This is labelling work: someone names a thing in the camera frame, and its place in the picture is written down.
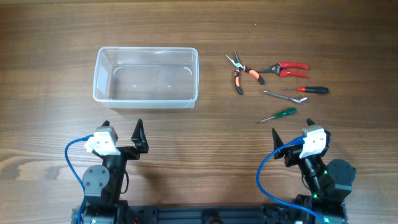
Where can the silver socket wrench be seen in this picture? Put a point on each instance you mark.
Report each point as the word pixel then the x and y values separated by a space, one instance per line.
pixel 295 100

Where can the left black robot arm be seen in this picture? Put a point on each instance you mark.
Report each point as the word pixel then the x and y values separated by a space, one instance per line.
pixel 103 184

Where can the clear plastic container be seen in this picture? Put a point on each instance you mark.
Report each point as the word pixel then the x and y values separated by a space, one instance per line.
pixel 146 77

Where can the black red screwdriver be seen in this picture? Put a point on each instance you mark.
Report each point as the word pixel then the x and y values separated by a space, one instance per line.
pixel 310 89

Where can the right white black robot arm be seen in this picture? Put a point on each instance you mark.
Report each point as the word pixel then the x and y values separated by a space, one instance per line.
pixel 329 185

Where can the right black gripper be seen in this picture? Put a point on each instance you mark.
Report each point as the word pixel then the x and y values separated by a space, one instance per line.
pixel 292 155

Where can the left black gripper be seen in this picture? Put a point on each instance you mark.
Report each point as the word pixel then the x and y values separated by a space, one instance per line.
pixel 138 137

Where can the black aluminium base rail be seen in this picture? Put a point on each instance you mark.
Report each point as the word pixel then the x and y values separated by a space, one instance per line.
pixel 202 214

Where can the green handled screwdriver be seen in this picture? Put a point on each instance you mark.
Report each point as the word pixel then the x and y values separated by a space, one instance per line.
pixel 281 114

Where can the orange black needle-nose pliers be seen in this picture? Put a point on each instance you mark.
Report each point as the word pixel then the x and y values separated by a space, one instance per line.
pixel 238 68

